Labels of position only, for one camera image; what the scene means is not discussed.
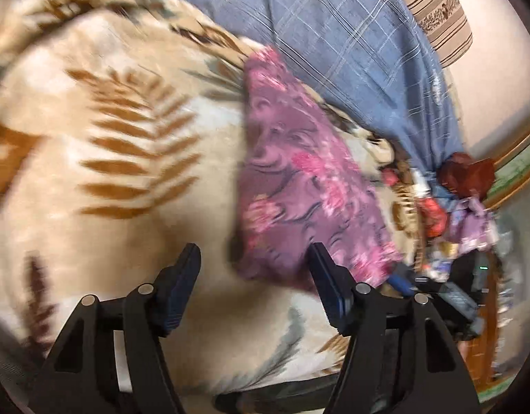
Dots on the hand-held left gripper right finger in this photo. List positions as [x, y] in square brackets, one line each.
[330, 290]

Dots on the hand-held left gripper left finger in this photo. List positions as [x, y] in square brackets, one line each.
[182, 287]

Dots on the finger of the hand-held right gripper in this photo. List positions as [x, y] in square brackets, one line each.
[401, 284]

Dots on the purple floral garment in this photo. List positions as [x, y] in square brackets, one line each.
[299, 172]

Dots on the red patterned cloth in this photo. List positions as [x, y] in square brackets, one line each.
[433, 218]

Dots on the light purple cloth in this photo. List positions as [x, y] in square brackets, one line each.
[474, 226]

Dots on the dark red cloth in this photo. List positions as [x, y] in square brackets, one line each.
[467, 174]

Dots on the beige leaf-print blanket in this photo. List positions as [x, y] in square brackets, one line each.
[96, 189]

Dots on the blue plaid bedsheet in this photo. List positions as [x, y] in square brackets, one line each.
[355, 43]

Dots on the striped brown pillow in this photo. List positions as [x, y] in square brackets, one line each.
[437, 13]

